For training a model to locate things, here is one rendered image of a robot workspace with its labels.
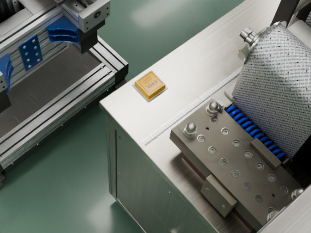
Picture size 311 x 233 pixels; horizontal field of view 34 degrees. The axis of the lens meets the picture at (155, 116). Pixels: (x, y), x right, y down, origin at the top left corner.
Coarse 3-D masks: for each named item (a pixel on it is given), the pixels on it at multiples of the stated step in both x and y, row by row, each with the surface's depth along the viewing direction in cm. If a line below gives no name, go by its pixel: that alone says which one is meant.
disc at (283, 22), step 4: (280, 20) 123; (284, 20) 125; (276, 24) 122; (280, 24) 124; (284, 24) 126; (268, 28) 121; (272, 28) 122; (264, 32) 121; (260, 36) 121; (256, 40) 121; (256, 44) 122; (252, 48) 122; (248, 52) 123; (248, 56) 125; (244, 60) 126; (244, 64) 128
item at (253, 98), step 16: (240, 80) 135; (256, 80) 129; (240, 96) 140; (256, 96) 133; (272, 96) 127; (256, 112) 138; (272, 112) 132; (288, 112) 126; (272, 128) 136; (288, 128) 130; (304, 128) 124; (288, 144) 134
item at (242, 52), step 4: (248, 36) 136; (248, 40) 136; (248, 44) 137; (244, 48) 140; (248, 48) 141; (240, 52) 140; (244, 52) 140; (240, 56) 142; (244, 56) 140; (240, 72) 148; (240, 76) 149; (236, 84) 153; (228, 88) 161; (232, 88) 161; (224, 92) 161; (228, 92) 160; (232, 92) 158; (228, 96) 160; (232, 96) 159
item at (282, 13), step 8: (288, 0) 152; (296, 0) 149; (304, 0) 160; (280, 8) 157; (288, 8) 154; (296, 8) 158; (304, 8) 169; (280, 16) 159; (288, 16) 156; (296, 16) 170; (304, 16) 171; (272, 24) 164; (288, 24) 173
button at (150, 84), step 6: (150, 72) 160; (144, 78) 159; (150, 78) 159; (156, 78) 159; (138, 84) 158; (144, 84) 158; (150, 84) 158; (156, 84) 158; (162, 84) 158; (144, 90) 157; (150, 90) 157; (156, 90) 157; (150, 96) 157
